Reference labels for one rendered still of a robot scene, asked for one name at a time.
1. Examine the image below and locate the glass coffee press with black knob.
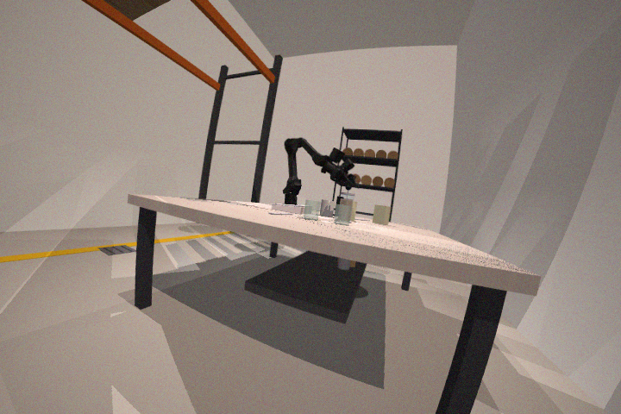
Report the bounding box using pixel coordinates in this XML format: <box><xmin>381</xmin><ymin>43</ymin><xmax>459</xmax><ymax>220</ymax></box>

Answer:
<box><xmin>336</xmin><ymin>185</ymin><xmax>355</xmax><ymax>223</ymax></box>

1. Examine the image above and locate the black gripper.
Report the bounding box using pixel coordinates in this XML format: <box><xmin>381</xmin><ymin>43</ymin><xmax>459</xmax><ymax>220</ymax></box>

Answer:
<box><xmin>330</xmin><ymin>165</ymin><xmax>359</xmax><ymax>188</ymax></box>

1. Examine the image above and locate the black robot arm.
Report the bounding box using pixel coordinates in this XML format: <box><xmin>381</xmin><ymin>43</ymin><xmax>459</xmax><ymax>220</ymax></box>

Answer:
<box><xmin>283</xmin><ymin>138</ymin><xmax>354</xmax><ymax>205</ymax></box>

